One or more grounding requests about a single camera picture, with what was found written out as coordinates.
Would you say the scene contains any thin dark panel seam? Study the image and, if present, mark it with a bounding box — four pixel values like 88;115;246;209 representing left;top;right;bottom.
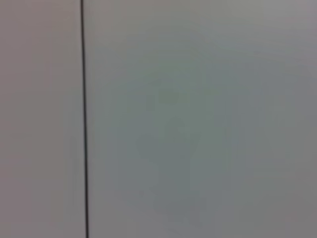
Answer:
80;0;89;238

